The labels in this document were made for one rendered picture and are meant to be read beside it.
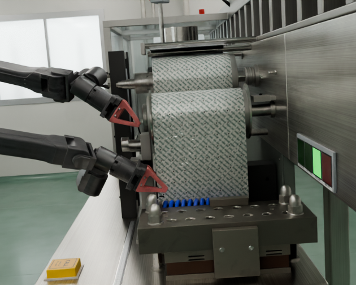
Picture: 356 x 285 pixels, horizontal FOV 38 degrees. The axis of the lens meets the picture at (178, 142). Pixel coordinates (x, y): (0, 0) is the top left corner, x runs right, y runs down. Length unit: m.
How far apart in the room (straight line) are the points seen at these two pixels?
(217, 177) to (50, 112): 5.84
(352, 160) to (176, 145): 0.59
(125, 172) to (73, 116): 5.73
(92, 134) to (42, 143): 5.75
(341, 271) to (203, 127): 0.62
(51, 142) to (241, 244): 0.50
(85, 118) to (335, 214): 5.67
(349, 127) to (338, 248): 0.81
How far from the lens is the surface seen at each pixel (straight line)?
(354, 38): 0.80
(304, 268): 1.25
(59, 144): 1.26
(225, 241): 1.15
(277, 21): 1.42
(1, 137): 1.24
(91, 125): 6.98
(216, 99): 1.31
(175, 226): 1.15
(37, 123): 7.13
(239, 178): 1.34
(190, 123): 1.30
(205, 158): 1.32
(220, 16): 2.34
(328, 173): 0.93
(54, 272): 1.29
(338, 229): 1.58
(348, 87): 0.82
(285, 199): 1.28
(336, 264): 1.61
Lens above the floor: 1.38
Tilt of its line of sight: 8 degrees down
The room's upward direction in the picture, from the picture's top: 4 degrees counter-clockwise
